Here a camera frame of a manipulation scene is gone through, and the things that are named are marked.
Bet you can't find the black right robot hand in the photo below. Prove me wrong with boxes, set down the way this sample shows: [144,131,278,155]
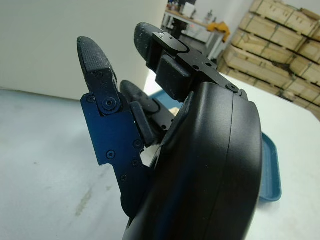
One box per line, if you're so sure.
[76,21,264,240]

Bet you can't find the blue plastic tray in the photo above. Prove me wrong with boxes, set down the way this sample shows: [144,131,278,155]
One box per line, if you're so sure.
[146,88,283,204]

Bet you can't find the yellow cloth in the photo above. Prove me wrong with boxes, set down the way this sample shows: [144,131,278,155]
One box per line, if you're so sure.
[206,21,231,44]

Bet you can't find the stacked wooden crates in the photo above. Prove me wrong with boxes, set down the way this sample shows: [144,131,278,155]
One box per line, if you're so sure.
[216,0,320,111]

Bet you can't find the workbench with white frame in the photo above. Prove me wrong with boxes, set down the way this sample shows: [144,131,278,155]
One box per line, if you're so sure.
[161,9,229,61]

